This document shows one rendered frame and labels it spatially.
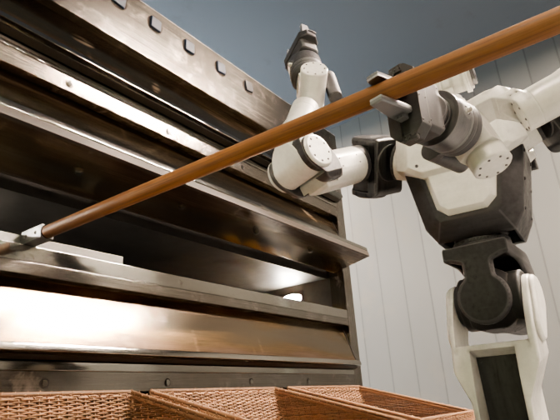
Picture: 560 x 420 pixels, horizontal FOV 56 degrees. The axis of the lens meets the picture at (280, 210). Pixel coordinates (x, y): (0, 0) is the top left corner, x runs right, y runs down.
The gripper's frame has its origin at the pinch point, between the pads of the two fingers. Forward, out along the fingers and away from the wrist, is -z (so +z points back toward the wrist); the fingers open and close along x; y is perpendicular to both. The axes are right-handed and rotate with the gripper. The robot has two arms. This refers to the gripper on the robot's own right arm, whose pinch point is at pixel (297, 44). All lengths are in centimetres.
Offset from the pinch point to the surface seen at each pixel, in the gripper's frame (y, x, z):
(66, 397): 38, -64, 75
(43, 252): 50, -52, 46
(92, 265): 38, -57, 43
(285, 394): -32, -90, 56
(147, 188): 35, -12, 58
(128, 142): 34, -47, 3
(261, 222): -16, -61, 8
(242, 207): -5, -52, 13
